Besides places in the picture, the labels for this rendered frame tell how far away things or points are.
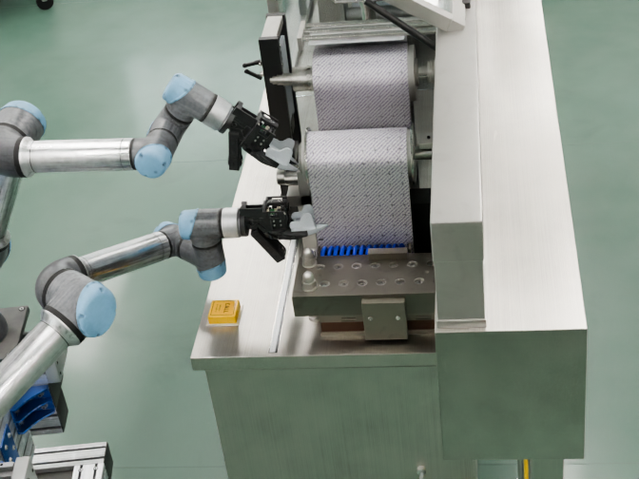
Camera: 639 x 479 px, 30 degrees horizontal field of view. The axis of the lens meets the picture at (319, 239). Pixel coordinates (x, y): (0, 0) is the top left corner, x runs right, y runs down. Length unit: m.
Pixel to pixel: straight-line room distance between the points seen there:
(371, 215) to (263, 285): 0.37
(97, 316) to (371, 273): 0.65
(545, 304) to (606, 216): 2.80
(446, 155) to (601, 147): 3.26
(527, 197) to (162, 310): 2.46
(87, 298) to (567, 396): 1.12
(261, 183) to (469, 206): 1.62
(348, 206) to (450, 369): 0.90
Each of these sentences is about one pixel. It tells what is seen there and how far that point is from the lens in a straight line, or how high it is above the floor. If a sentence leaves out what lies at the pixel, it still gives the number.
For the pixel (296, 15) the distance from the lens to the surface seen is 3.78.
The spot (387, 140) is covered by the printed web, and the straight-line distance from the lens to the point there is 2.80.
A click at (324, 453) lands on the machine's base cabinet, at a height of 0.58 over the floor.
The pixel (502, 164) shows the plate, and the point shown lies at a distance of 2.43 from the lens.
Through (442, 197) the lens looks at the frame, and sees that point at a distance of 1.94.
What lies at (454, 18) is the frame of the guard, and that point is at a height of 1.68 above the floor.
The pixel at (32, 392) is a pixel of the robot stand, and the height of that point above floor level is 0.68.
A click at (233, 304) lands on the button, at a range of 2.98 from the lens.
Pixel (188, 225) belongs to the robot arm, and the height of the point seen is 1.13.
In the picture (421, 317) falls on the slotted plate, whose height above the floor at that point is 0.95.
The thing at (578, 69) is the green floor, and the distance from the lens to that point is 5.92.
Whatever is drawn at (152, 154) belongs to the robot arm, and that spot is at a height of 1.39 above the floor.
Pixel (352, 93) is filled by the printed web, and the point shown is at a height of 1.33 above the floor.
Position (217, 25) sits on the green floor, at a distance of 6.74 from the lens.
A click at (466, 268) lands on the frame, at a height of 1.56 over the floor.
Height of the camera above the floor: 2.71
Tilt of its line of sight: 35 degrees down
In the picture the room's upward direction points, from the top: 8 degrees counter-clockwise
